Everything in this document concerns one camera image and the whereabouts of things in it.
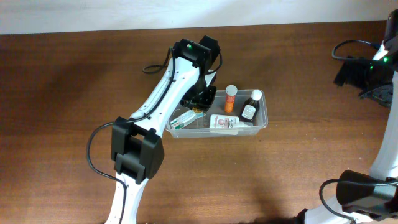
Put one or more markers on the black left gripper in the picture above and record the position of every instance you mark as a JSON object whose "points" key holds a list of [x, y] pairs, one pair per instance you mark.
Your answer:
{"points": [[202, 98]]}

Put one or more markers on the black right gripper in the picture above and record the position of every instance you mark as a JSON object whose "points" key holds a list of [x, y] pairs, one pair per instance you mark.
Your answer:
{"points": [[347, 76]]}

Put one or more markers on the small gold lid jar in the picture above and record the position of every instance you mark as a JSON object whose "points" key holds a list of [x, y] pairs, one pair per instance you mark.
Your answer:
{"points": [[197, 111]]}

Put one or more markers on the white Panadol medicine box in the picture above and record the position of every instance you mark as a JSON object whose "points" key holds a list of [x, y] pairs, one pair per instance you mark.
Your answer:
{"points": [[185, 119]]}

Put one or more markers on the orange tube white cap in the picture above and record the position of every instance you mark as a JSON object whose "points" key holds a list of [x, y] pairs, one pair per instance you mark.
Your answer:
{"points": [[231, 92]]}

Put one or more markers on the white lotion bottle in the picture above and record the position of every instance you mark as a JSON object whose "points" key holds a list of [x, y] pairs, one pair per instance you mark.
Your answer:
{"points": [[230, 125]]}

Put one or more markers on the dark syrup bottle white cap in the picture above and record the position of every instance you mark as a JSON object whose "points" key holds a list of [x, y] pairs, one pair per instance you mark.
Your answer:
{"points": [[251, 106]]}

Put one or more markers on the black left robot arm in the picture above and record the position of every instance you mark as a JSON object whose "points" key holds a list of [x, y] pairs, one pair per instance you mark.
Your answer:
{"points": [[136, 143]]}

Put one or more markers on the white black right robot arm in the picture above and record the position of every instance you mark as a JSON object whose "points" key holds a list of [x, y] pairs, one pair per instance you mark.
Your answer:
{"points": [[356, 197]]}

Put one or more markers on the clear plastic container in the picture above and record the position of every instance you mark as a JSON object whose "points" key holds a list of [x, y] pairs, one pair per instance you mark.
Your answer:
{"points": [[200, 127]]}

